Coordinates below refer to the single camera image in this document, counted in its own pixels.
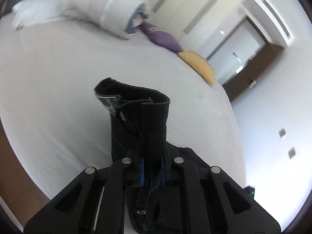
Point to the rolled beige duvet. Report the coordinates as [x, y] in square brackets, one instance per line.
[107, 7]

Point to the white pillow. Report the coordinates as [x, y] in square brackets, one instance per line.
[36, 9]

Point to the black pants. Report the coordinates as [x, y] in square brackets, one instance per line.
[151, 121]

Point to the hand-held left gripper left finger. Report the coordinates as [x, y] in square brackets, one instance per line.
[142, 173]

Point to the yellow cushion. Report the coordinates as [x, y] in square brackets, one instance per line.
[198, 64]

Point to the wall socket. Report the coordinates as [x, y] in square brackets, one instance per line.
[282, 132]
[291, 152]

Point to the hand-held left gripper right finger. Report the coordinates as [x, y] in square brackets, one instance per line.
[163, 171]

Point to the ceiling air vent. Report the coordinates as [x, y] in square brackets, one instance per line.
[276, 17]

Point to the white wardrobe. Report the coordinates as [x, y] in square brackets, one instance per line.
[185, 4]

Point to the brown door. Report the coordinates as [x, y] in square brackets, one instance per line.
[263, 63]

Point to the purple cushion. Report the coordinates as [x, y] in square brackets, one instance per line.
[160, 37]

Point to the bed with white sheet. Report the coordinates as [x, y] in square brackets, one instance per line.
[61, 85]

